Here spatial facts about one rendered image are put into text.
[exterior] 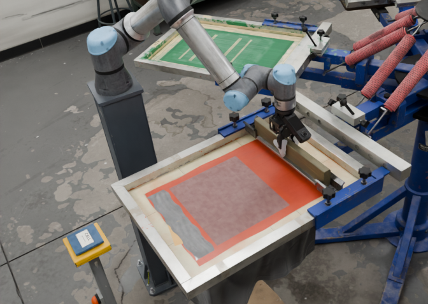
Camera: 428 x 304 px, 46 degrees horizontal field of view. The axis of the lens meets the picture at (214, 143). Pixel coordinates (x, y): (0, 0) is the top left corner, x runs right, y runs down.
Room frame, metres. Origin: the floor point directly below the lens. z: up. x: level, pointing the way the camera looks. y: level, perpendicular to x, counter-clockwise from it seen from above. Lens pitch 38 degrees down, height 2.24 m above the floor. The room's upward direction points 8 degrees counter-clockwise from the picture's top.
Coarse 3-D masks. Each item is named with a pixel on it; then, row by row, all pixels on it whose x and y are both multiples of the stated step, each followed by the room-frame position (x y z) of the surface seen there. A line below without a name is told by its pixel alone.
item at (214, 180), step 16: (256, 144) 1.59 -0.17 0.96; (224, 160) 1.51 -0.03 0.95; (240, 160) 1.50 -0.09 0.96; (256, 160) 1.49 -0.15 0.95; (272, 160) 1.48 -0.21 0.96; (192, 176) 1.45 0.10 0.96; (208, 176) 1.43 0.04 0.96; (224, 176) 1.42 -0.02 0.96; (240, 176) 1.41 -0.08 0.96; (256, 176) 1.40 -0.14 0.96; (176, 192) 1.37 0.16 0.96; (192, 192) 1.36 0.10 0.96; (208, 192) 1.35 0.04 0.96; (224, 192) 1.33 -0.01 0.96; (192, 208) 1.28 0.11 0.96
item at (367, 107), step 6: (366, 102) 1.65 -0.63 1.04; (372, 102) 1.65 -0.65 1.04; (360, 108) 1.61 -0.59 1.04; (366, 108) 1.61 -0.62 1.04; (372, 108) 1.60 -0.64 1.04; (378, 108) 1.61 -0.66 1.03; (366, 114) 1.58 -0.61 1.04; (372, 114) 1.59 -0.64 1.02; (378, 114) 1.61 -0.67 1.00; (354, 126) 1.55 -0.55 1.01
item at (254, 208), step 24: (288, 168) 1.42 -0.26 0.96; (240, 192) 1.32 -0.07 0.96; (264, 192) 1.31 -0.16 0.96; (288, 192) 1.29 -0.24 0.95; (312, 192) 1.27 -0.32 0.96; (192, 216) 1.24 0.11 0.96; (216, 216) 1.22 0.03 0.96; (240, 216) 1.21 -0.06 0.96; (264, 216) 1.19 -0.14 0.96; (216, 240) 1.12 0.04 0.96; (240, 240) 1.10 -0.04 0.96
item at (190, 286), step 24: (216, 144) 1.59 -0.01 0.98; (312, 144) 1.53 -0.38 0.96; (168, 168) 1.49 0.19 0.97; (120, 192) 1.37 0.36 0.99; (144, 216) 1.24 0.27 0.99; (312, 216) 1.13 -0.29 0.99; (264, 240) 1.06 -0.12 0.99; (288, 240) 1.07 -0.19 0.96; (168, 264) 1.01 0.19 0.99; (216, 264) 0.99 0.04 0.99; (240, 264) 0.99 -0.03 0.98; (192, 288) 0.92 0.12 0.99
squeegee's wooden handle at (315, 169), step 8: (256, 120) 1.60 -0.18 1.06; (264, 120) 1.60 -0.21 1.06; (256, 128) 1.60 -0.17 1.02; (264, 128) 1.55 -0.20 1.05; (264, 136) 1.56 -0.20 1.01; (272, 136) 1.51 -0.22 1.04; (272, 144) 1.51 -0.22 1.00; (288, 144) 1.43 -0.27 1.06; (296, 144) 1.43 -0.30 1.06; (288, 152) 1.43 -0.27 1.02; (296, 152) 1.39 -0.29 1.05; (304, 152) 1.37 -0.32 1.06; (296, 160) 1.39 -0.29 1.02; (304, 160) 1.34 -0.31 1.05; (312, 160) 1.33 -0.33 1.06; (304, 168) 1.34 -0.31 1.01; (312, 168) 1.31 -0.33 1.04; (320, 168) 1.28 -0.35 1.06; (328, 168) 1.27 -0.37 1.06; (312, 176) 1.31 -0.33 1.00; (320, 176) 1.27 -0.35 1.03; (328, 176) 1.26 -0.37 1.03; (328, 184) 1.27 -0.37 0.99
